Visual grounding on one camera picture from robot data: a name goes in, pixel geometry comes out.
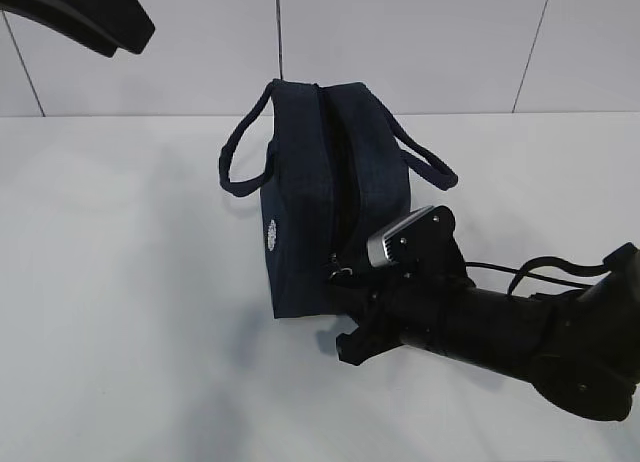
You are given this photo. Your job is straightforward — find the navy blue lunch bag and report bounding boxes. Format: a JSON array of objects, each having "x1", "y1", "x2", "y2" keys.
[{"x1": 219, "y1": 79, "x2": 458, "y2": 319}]

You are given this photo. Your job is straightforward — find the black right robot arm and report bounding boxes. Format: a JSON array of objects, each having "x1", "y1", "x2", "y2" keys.
[{"x1": 329, "y1": 243, "x2": 639, "y2": 421}]

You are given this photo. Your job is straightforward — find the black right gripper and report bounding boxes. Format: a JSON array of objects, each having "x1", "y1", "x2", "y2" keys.
[{"x1": 328, "y1": 241, "x2": 475, "y2": 366}]

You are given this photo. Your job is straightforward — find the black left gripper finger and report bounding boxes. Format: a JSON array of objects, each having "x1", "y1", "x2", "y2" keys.
[
  {"x1": 0, "y1": 0, "x2": 157, "y2": 56},
  {"x1": 1, "y1": 1, "x2": 118, "y2": 58}
]

